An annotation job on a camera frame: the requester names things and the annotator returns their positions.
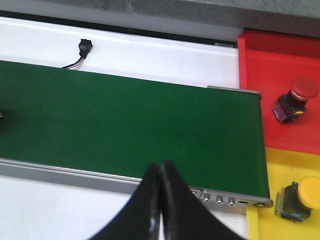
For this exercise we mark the green conveyor belt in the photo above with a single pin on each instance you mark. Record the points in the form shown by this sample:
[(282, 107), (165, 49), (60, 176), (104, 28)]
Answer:
[(117, 125)]

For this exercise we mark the yellow plastic tray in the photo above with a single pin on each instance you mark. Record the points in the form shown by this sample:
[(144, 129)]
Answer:
[(284, 167)]

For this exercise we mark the red mushroom push button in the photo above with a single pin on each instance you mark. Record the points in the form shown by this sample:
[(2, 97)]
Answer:
[(291, 105)]

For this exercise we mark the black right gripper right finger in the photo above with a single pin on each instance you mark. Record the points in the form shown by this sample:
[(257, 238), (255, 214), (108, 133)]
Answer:
[(184, 216)]

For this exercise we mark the grey speckled stone counter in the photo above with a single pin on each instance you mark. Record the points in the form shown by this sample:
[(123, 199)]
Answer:
[(202, 18)]

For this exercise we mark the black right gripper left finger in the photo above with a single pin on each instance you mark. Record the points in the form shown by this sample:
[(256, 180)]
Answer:
[(139, 219)]

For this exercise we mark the black connector with cable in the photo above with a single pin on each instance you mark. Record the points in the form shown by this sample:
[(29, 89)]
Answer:
[(84, 48)]

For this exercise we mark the yellow mushroom push button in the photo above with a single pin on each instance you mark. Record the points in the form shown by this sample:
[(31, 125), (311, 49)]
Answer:
[(296, 201)]

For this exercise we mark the red plastic tray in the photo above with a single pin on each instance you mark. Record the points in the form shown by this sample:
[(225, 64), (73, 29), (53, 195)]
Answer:
[(268, 63)]

